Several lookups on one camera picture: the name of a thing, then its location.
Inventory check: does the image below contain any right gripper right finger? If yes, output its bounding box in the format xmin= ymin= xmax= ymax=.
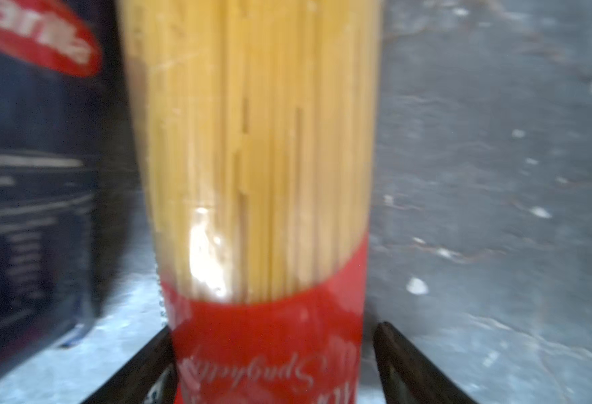
xmin=373 ymin=322 xmax=475 ymax=404

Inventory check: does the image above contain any blue Barilla rigatoni box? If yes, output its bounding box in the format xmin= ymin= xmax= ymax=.
xmin=0 ymin=1 xmax=118 ymax=378

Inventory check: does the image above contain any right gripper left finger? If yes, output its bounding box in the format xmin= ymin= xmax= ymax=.
xmin=83 ymin=327 xmax=177 ymax=404

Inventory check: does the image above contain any red spaghetti bag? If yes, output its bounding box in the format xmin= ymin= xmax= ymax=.
xmin=118 ymin=1 xmax=383 ymax=403

